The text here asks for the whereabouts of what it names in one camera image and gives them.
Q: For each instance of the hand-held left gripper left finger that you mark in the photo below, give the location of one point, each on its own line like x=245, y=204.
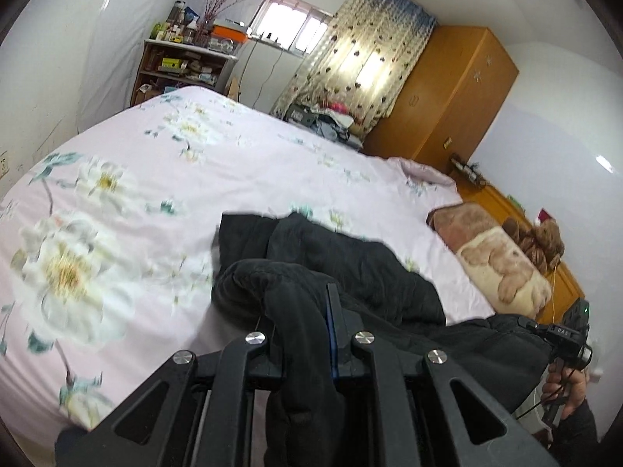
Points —
x=238, y=374

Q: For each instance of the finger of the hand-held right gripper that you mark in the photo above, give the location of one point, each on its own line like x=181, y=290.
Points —
x=535, y=327

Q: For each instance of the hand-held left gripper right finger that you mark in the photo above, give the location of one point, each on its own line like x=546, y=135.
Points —
x=333, y=345

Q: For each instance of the black puffer jacket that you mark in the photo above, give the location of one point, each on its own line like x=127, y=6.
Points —
x=370, y=272

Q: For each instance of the person's right forearm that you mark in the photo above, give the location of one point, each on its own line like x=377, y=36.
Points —
x=577, y=438

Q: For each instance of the pile of clothes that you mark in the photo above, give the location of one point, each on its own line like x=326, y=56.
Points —
x=326, y=119

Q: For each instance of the person's right hand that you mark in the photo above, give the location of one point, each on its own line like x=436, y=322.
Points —
x=577, y=391

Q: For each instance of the bear print plush pillow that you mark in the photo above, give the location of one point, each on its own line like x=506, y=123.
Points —
x=496, y=253

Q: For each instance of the brown teddy bear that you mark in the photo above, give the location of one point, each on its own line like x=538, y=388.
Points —
x=540, y=241

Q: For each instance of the wooden headboard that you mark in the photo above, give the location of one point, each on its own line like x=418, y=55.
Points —
x=506, y=204

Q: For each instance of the bed with floral pink sheet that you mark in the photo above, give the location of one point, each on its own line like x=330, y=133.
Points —
x=146, y=180

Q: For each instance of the wooden wardrobe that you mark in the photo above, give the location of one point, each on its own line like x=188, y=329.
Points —
x=452, y=97

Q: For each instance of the white fridge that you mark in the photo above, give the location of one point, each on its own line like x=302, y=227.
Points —
x=265, y=78

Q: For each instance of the heart print curtain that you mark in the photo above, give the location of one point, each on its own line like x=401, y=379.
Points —
x=350, y=48

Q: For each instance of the wooden shelf unit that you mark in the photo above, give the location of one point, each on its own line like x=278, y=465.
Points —
x=180, y=73

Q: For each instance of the window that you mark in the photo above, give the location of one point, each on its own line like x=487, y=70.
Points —
x=292, y=22

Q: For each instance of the orange box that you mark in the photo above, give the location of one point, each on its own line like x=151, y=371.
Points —
x=228, y=33

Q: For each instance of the row of bottles and jars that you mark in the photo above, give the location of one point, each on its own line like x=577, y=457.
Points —
x=180, y=27

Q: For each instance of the pink flower branches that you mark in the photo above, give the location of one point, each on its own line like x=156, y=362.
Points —
x=219, y=0

